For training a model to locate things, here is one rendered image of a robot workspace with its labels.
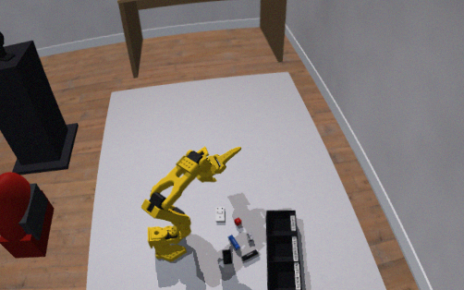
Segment blue battery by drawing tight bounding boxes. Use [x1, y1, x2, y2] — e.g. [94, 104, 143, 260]
[228, 235, 240, 250]

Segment white domino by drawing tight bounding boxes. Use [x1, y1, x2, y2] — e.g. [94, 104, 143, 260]
[216, 207, 225, 222]

